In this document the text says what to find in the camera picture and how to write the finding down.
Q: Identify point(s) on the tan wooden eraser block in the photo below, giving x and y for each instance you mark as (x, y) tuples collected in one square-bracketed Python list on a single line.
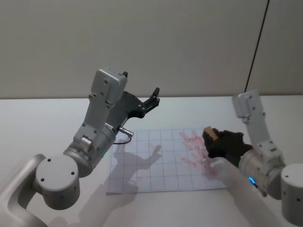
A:
[(210, 133)]

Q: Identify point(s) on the white gridded sheet, red marks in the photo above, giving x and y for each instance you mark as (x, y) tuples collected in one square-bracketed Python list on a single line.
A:
[(165, 163)]

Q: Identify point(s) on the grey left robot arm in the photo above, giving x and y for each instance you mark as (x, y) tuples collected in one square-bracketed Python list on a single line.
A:
[(56, 175)]

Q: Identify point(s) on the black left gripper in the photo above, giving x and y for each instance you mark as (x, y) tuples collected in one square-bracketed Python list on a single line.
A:
[(129, 104)]

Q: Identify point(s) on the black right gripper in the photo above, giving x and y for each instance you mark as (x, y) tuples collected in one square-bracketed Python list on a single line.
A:
[(233, 145)]

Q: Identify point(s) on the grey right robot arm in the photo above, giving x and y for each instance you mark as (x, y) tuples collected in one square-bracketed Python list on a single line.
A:
[(260, 158)]

